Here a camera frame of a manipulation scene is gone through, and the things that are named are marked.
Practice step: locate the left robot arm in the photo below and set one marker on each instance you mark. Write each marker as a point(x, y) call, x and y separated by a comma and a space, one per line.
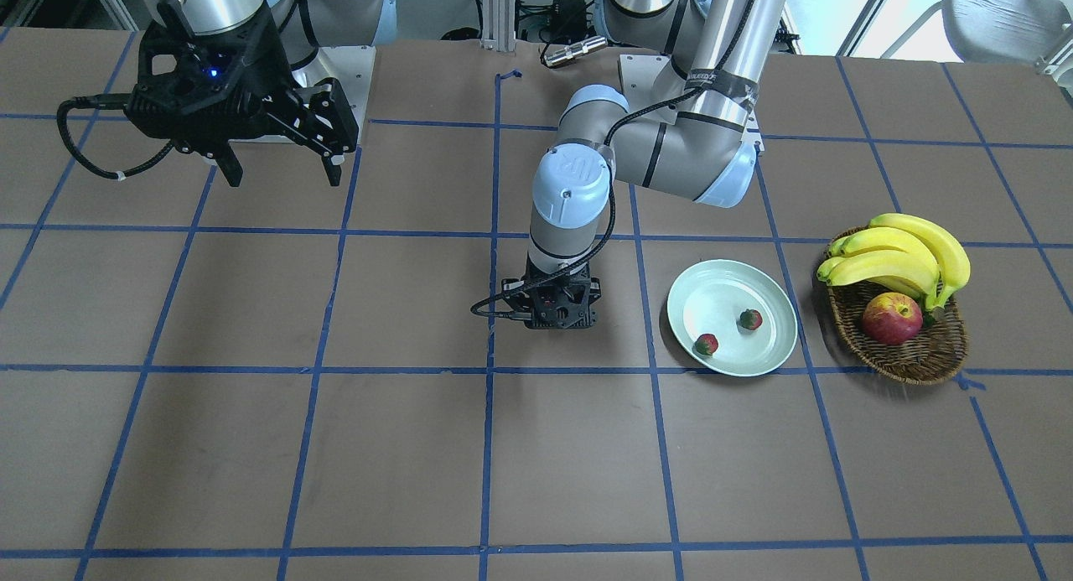
point(690, 141)

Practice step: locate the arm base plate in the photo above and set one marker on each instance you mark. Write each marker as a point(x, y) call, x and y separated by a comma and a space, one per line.
point(647, 80)
point(352, 66)

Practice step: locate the yellow banana bunch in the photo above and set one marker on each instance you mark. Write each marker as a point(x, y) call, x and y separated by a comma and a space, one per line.
point(906, 253)

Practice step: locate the light green plate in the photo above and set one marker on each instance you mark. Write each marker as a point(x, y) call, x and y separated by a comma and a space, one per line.
point(709, 296)

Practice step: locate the red apple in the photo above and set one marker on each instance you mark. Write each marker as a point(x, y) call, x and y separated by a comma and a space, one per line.
point(892, 318)

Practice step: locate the strawberry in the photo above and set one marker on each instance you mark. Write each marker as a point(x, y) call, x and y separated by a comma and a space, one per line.
point(706, 345)
point(750, 319)

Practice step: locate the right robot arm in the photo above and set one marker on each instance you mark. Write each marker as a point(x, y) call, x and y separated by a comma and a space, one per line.
point(303, 25)

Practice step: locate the grey chair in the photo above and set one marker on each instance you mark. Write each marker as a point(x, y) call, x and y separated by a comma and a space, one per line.
point(1033, 33)

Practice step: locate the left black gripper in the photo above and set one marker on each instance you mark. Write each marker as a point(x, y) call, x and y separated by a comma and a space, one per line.
point(593, 289)

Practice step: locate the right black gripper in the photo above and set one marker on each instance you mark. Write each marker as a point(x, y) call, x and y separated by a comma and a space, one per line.
point(270, 71)

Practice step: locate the woven wicker basket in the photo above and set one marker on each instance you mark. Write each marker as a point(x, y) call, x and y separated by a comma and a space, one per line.
point(935, 355)

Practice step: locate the aluminium frame post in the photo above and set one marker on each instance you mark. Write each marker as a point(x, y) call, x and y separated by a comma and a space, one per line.
point(497, 25)

